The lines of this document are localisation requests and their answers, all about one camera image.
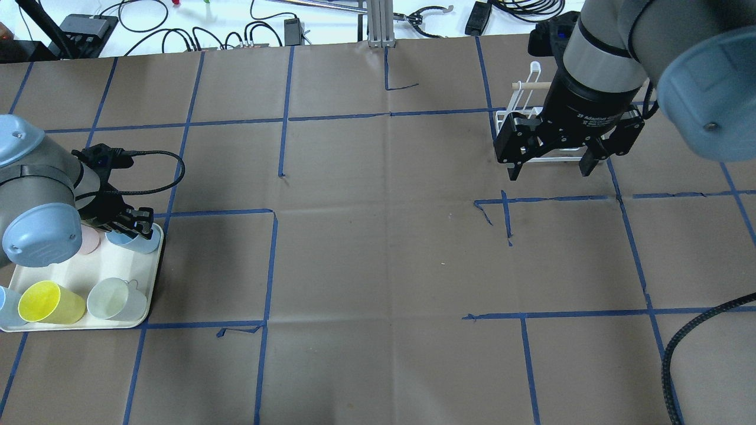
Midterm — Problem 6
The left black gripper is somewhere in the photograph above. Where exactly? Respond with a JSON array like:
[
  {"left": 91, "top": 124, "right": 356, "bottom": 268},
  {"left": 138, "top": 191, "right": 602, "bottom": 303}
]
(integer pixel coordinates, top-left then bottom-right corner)
[{"left": 76, "top": 194, "right": 154, "bottom": 240}]

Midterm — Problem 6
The white wire cup rack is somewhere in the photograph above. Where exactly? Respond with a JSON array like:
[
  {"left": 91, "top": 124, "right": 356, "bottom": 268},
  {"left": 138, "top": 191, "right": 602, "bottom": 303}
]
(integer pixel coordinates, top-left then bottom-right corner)
[{"left": 494, "top": 60, "right": 584, "bottom": 164}]

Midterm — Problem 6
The black power adapter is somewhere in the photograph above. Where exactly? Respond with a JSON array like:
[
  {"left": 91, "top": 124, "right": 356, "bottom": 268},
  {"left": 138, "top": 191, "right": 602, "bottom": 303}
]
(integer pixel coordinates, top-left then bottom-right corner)
[{"left": 283, "top": 17, "right": 304, "bottom": 46}]

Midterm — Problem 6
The cream plastic tray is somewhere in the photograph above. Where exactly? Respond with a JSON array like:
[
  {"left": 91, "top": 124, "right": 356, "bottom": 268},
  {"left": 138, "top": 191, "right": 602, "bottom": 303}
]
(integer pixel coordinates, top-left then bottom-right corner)
[{"left": 2, "top": 225, "right": 165, "bottom": 332}]

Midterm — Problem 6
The cream white cup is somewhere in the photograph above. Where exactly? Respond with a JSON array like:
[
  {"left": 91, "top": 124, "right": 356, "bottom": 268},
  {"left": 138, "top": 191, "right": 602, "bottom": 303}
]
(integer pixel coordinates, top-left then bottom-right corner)
[{"left": 86, "top": 277, "right": 148, "bottom": 321}]

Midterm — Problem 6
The light blue cup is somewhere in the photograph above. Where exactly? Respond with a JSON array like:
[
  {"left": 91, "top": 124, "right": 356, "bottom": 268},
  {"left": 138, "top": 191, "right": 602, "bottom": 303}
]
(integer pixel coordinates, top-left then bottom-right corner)
[
  {"left": 105, "top": 223, "right": 163, "bottom": 254},
  {"left": 1, "top": 286, "right": 27, "bottom": 328}
]

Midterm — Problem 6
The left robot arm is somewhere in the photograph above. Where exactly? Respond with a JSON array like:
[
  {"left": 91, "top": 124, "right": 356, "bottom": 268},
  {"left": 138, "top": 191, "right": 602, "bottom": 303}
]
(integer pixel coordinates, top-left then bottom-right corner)
[{"left": 1, "top": 114, "right": 160, "bottom": 268}]

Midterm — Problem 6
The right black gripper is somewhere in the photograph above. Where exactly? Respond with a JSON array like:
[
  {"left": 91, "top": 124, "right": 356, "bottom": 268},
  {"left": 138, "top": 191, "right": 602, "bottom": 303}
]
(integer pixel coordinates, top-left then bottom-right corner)
[{"left": 494, "top": 71, "right": 645, "bottom": 181}]

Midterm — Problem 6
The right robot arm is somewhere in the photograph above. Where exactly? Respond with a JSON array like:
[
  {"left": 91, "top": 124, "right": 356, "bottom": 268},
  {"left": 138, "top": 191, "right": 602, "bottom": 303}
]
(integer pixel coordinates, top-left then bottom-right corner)
[{"left": 494, "top": 1, "right": 755, "bottom": 181}]

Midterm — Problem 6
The pink cup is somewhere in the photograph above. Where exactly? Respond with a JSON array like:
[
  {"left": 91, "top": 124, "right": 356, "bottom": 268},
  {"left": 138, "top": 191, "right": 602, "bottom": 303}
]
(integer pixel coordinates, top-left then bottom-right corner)
[{"left": 77, "top": 225, "right": 102, "bottom": 256}]

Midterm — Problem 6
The yellow cup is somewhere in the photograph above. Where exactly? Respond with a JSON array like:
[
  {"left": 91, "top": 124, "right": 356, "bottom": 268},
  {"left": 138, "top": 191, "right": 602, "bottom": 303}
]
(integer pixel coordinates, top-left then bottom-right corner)
[{"left": 17, "top": 280, "right": 86, "bottom": 325}]

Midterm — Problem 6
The aluminium frame post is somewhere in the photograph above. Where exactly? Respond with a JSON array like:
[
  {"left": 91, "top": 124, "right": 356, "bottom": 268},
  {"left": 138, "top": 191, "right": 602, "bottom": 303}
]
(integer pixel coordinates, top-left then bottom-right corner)
[{"left": 366, "top": 0, "right": 395, "bottom": 48}]

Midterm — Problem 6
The black braided cable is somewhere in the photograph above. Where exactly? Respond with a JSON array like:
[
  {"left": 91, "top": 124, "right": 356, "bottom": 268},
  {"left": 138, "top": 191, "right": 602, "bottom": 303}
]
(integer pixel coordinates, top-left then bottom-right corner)
[{"left": 661, "top": 292, "right": 756, "bottom": 425}]

